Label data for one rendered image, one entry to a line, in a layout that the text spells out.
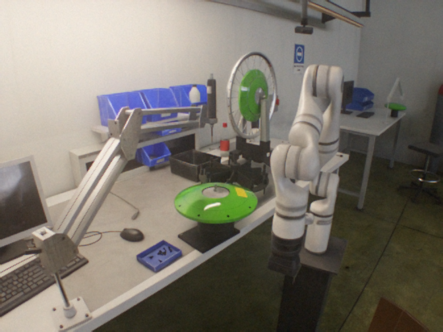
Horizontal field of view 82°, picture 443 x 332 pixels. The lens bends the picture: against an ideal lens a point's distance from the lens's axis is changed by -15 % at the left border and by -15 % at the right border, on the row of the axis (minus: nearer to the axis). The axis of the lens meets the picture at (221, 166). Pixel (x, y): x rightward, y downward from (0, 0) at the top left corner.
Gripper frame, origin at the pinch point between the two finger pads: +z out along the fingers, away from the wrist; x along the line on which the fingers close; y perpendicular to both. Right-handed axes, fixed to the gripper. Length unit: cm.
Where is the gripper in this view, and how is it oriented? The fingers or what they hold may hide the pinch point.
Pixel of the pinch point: (283, 280)
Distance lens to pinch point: 83.9
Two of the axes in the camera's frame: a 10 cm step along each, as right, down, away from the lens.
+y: -5.1, 3.0, -8.1
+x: 8.6, 1.8, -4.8
